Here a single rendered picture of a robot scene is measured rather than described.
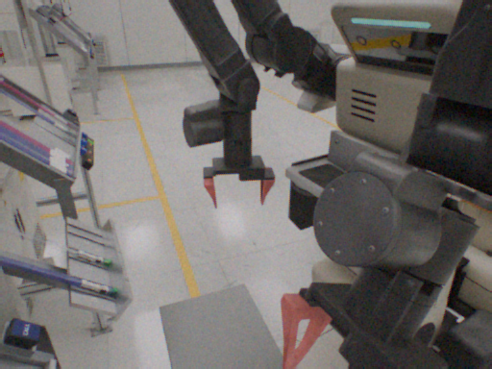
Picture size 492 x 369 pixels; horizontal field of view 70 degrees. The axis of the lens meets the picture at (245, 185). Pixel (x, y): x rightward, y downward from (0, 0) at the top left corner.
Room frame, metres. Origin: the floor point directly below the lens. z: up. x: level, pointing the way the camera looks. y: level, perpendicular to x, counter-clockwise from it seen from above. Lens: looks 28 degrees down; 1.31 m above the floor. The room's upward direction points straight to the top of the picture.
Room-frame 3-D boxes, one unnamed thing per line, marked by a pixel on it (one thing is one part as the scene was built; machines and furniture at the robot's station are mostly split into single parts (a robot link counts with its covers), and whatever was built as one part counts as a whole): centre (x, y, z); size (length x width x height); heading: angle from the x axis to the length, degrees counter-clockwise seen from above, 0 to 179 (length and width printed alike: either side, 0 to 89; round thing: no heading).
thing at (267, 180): (0.65, -0.02, 0.97); 0.07 x 0.07 x 0.09; 6
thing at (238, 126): (0.64, 0.02, 1.10); 0.07 x 0.06 x 0.07; 119
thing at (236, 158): (0.64, 0.02, 1.04); 0.10 x 0.07 x 0.07; 96
